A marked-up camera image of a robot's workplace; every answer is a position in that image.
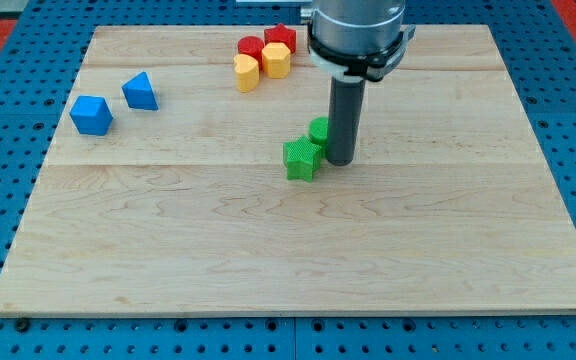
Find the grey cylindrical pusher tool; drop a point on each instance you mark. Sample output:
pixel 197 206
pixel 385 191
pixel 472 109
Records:
pixel 345 107

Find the blue cube block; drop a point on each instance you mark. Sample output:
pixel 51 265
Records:
pixel 91 115

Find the yellow heart block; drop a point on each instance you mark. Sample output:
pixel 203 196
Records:
pixel 246 70

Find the wooden board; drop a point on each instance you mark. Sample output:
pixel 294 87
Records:
pixel 448 208

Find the yellow hexagon block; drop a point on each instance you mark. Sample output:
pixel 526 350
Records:
pixel 276 60

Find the red cylinder block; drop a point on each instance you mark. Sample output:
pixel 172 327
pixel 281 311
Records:
pixel 252 46

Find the green star block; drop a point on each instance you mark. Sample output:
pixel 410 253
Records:
pixel 302 158

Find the blue triangle block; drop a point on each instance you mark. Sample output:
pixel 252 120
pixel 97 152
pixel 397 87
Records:
pixel 139 93

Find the green cylinder block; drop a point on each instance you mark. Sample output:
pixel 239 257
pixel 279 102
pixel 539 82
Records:
pixel 318 131

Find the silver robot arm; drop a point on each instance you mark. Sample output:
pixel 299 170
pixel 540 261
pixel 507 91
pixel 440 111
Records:
pixel 358 40

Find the red star block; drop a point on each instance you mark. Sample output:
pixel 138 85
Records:
pixel 280 33

